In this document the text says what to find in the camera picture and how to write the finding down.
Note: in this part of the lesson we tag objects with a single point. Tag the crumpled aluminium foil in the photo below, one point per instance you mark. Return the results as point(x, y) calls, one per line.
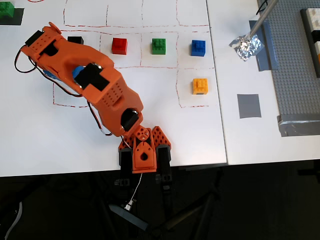
point(246, 48)

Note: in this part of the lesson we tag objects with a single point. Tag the grey square marker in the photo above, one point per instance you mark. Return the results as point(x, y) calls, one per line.
point(249, 106)

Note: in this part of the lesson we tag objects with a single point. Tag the red lego block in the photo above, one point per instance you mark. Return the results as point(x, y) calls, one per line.
point(119, 46)

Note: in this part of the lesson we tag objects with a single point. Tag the black lego block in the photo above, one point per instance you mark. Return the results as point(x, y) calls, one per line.
point(75, 40)

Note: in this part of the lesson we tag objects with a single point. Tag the grey lego baseplate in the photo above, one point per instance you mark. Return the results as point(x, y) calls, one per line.
point(290, 75)

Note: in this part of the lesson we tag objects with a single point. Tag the grey flat bar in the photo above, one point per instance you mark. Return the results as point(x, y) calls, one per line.
point(130, 217)

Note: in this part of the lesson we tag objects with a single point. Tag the orange lego block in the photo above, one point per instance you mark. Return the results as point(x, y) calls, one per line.
point(200, 87)

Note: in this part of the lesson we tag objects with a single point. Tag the blue lego block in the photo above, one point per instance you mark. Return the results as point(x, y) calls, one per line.
point(198, 48)

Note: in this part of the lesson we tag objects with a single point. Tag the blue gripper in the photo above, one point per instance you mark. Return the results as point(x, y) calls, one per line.
point(47, 74)

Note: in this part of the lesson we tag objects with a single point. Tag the green lego block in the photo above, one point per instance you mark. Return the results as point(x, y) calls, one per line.
point(6, 10)
point(159, 46)

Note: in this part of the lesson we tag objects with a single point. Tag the blue-grey tape strip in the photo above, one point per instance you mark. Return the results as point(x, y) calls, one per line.
point(267, 62)

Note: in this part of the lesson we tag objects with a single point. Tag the metal pole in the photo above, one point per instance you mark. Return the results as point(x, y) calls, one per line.
point(262, 20)

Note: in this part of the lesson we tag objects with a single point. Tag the black square marker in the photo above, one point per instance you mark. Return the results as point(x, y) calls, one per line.
point(19, 18)

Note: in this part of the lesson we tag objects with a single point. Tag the silver duct tape strip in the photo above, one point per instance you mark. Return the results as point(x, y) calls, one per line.
point(300, 126)

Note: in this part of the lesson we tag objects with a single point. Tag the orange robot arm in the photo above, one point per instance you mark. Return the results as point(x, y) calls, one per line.
point(105, 95)

